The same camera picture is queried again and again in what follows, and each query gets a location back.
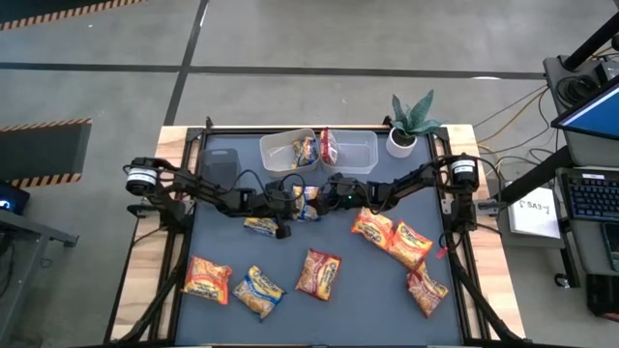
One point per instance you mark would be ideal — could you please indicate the black caster wheel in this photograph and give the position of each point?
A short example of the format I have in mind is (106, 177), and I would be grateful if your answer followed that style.
(561, 280)

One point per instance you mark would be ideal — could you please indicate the grey side table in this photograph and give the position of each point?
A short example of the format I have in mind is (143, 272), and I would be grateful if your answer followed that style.
(29, 227)

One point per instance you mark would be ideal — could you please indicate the dark grey translucent bin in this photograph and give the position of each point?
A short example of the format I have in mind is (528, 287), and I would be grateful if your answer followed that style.
(220, 166)

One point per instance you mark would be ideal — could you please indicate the black box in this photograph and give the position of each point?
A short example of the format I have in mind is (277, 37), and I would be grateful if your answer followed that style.
(602, 295)

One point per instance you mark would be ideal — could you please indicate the black diagonal stand bar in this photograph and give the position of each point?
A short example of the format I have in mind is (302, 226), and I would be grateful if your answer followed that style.
(537, 176)

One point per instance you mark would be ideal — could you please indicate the red tag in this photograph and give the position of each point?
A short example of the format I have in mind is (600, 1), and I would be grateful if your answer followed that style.
(440, 252)

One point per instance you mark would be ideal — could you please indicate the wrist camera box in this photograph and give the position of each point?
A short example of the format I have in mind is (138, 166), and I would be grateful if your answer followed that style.
(342, 179)
(283, 231)

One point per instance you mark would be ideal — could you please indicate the black hazard-striped floor mat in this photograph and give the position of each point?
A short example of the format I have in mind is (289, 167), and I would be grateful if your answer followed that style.
(43, 150)
(29, 7)

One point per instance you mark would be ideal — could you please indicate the orange Maruchan noodle pack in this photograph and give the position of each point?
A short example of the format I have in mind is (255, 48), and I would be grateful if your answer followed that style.
(410, 245)
(207, 279)
(372, 228)

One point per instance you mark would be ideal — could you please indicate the clear plastic bin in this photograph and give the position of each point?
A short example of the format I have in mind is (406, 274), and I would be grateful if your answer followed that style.
(358, 154)

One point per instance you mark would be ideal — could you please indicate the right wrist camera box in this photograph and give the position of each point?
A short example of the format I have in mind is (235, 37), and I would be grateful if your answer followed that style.
(342, 179)

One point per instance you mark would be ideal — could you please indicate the black aluminium table frame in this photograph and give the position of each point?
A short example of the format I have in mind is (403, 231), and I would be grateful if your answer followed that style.
(196, 134)

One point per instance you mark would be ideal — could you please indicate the white plastic bin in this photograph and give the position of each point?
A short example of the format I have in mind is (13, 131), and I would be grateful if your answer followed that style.
(278, 154)

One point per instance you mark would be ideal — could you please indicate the blue-grey table mat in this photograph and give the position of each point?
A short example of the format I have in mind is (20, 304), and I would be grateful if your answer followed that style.
(358, 309)

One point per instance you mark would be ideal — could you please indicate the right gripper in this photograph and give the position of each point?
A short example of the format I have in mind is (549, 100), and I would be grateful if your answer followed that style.
(344, 198)

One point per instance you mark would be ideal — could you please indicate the computer monitor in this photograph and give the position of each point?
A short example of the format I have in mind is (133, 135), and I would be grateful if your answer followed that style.
(597, 116)

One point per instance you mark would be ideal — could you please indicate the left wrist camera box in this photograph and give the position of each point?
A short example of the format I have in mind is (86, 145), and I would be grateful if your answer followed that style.
(283, 231)

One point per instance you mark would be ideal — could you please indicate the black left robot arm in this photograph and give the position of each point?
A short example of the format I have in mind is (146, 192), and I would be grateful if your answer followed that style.
(213, 191)

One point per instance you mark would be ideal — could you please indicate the green snake plant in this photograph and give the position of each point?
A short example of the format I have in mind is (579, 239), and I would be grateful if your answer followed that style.
(416, 116)

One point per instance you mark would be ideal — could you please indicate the red Maruchan noodle pack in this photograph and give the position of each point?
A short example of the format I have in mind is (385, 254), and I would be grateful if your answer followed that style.
(320, 278)
(329, 147)
(426, 290)

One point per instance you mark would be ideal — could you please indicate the white plant pot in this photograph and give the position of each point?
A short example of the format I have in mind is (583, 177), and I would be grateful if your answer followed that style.
(399, 151)

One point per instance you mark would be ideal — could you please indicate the grey equipment cart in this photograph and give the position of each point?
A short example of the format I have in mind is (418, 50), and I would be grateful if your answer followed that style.
(590, 154)

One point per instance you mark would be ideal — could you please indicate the backlit black keyboard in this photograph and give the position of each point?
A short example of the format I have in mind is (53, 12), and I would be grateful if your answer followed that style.
(597, 193)

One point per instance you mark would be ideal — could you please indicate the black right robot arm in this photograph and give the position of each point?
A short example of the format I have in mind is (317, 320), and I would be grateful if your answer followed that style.
(406, 186)

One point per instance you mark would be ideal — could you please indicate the black device with blue light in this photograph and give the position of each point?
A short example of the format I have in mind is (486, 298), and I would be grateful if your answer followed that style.
(12, 200)

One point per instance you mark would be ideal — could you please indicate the white labelled sheet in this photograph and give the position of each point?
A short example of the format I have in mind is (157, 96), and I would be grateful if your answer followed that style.
(534, 217)

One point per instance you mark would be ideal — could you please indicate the black phone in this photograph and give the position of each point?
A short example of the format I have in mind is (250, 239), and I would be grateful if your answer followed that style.
(611, 246)

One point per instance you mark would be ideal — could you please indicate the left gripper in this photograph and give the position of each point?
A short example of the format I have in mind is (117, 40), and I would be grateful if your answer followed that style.
(276, 202)

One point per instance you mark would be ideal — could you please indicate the black pole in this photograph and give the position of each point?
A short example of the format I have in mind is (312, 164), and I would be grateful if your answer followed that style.
(592, 42)

